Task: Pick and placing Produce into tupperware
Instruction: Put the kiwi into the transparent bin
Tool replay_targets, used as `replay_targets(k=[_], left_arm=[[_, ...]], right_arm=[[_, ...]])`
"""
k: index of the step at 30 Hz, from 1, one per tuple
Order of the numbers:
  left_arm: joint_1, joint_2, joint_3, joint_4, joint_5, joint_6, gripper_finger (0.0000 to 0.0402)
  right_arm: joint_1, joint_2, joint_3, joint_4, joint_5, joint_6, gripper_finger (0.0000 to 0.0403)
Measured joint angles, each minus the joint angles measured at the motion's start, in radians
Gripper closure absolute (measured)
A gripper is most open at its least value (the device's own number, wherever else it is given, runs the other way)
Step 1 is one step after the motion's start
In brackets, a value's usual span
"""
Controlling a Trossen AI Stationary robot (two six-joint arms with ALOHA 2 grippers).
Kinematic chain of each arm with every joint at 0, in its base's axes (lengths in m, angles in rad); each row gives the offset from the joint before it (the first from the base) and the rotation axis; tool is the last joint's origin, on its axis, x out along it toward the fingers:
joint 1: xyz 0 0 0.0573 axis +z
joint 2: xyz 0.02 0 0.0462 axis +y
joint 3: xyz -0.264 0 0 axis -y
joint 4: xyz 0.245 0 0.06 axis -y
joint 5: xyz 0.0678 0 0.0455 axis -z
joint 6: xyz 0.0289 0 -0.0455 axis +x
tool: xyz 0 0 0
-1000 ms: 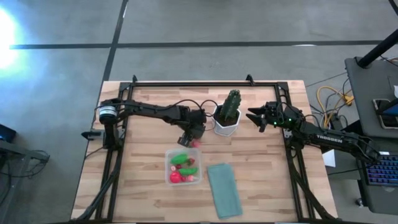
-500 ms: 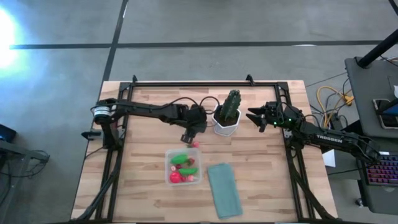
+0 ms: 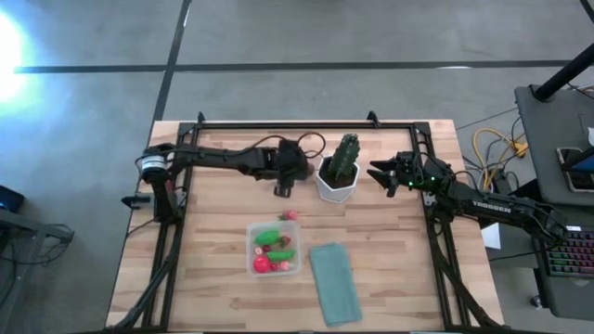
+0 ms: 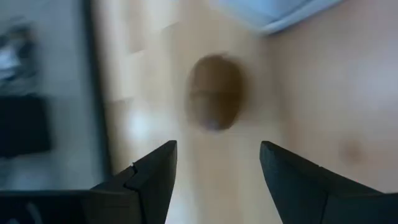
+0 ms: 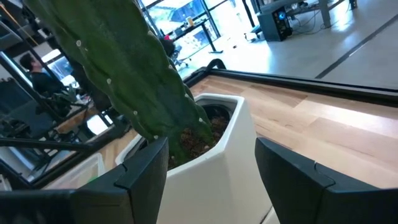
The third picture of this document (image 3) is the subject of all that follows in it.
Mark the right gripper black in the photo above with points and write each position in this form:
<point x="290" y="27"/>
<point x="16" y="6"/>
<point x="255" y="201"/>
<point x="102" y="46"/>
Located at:
<point x="408" y="169"/>

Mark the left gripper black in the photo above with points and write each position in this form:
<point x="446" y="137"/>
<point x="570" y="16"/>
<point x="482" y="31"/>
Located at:
<point x="290" y="162"/>

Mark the red toy strawberry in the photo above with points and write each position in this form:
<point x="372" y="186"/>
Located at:
<point x="285" y="240"/>

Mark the green toy pepper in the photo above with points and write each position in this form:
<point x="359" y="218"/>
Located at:
<point x="267" y="237"/>

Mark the small pink toy radish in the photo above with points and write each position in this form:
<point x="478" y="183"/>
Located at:
<point x="259" y="251"/>

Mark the red toy tomato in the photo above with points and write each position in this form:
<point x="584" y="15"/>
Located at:
<point x="262" y="265"/>

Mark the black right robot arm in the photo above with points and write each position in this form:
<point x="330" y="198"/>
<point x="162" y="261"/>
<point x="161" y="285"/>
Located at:
<point x="492" y="206"/>

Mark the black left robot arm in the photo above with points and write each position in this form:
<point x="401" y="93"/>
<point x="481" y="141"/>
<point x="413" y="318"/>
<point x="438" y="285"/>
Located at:
<point x="218" y="157"/>

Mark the clear plastic tupperware container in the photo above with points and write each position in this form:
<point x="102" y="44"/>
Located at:
<point x="295" y="232"/>

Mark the green cactus plant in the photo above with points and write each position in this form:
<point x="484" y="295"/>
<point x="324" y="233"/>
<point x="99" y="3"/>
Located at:
<point x="345" y="155"/>

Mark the white faceted plant pot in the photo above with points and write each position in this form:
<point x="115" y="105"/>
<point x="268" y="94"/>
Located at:
<point x="336" y="194"/>

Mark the pink toy strawberry with leaves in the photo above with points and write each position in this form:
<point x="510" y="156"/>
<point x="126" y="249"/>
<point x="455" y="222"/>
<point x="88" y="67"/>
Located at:
<point x="291" y="214"/>

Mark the teal folded cloth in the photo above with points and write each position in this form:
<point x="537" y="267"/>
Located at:
<point x="334" y="285"/>

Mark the white paper sheet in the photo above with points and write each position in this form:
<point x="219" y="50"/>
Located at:
<point x="492" y="236"/>

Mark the grey desk with pole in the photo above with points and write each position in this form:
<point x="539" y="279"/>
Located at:
<point x="547" y="139"/>

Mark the smartphone on desk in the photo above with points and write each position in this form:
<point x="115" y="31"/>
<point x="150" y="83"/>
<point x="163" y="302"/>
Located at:
<point x="580" y="183"/>

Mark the black round pole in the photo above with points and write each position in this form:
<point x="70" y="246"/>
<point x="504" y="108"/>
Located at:
<point x="564" y="73"/>

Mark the rainbow backlit keyboard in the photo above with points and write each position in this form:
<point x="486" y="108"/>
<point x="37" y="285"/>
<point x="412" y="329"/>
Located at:
<point x="573" y="255"/>

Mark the dark desk under keyboard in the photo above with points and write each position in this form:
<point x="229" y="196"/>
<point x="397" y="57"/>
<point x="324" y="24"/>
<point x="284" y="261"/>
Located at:
<point x="566" y="297"/>

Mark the black box device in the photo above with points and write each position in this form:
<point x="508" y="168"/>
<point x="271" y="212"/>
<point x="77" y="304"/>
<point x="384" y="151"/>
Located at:
<point x="9" y="199"/>

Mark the black aluminium table frame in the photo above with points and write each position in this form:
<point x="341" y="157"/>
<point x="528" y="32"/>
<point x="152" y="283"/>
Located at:
<point x="301" y="125"/>

